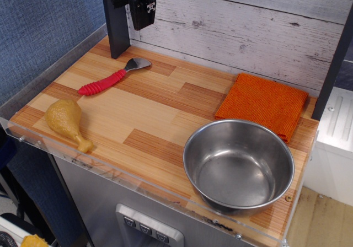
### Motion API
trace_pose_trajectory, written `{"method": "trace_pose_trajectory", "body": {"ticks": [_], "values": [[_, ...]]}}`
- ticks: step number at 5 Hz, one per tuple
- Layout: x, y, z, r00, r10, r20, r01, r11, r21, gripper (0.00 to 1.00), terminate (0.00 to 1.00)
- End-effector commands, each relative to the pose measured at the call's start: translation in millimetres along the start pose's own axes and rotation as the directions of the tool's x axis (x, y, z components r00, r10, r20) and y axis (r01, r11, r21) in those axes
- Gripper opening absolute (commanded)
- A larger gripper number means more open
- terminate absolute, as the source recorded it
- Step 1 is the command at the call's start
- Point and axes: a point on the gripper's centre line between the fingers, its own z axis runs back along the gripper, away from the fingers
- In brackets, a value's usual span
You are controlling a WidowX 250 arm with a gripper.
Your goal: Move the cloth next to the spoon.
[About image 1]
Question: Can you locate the dark vertical post right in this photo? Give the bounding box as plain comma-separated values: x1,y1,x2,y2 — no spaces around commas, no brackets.
311,6,352,120

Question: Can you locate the white metal side cabinet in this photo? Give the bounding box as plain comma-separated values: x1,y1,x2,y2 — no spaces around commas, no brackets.
303,87,352,206

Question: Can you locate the plastic toy chicken drumstick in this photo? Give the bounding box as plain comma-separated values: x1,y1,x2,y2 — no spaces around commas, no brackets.
44,99,94,153

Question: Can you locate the clear acrylic table guard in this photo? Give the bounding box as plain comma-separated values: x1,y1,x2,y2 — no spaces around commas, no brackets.
0,23,320,247

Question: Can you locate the orange cloth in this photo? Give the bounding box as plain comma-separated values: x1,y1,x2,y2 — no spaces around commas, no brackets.
215,73,308,143

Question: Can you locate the silver button control panel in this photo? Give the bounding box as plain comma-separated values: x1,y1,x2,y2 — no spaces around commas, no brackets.
115,203,184,246

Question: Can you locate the yellow object bottom corner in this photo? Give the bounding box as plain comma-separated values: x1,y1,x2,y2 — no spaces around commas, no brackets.
20,234,49,247

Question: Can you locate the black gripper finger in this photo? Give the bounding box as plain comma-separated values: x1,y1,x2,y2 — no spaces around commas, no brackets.
129,0,156,31

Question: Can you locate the stainless steel bowl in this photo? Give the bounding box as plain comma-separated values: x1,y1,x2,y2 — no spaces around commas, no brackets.
183,119,295,216

